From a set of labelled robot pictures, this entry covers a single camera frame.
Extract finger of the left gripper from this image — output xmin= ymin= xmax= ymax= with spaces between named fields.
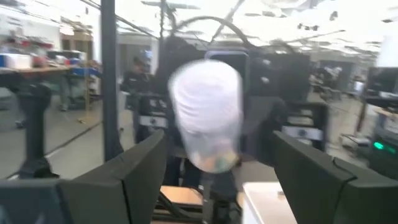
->
xmin=133 ymin=91 xmax=171 ymax=144
xmin=243 ymin=95 xmax=330 ymax=166

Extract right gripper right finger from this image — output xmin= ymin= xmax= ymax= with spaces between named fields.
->
xmin=272 ymin=129 xmax=398 ymax=224

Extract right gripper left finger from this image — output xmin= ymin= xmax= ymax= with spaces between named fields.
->
xmin=0 ymin=129 xmax=169 ymax=224

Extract clear vial colourful pills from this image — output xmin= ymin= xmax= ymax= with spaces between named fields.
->
xmin=167 ymin=58 xmax=246 ymax=174

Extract white plastic perforated bin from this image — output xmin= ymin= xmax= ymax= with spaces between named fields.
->
xmin=241 ymin=182 xmax=299 ymax=224

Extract person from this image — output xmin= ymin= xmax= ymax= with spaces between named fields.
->
xmin=120 ymin=55 xmax=156 ymax=103

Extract device with green light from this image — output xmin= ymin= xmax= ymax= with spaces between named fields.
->
xmin=368 ymin=132 xmax=398 ymax=181

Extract black computer monitor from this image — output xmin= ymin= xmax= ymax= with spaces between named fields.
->
xmin=366 ymin=66 xmax=398 ymax=108

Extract wooden workbench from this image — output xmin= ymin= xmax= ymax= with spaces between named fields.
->
xmin=0 ymin=51 xmax=102 ymax=77

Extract black cable loop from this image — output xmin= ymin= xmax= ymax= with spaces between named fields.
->
xmin=172 ymin=14 xmax=250 ymax=48

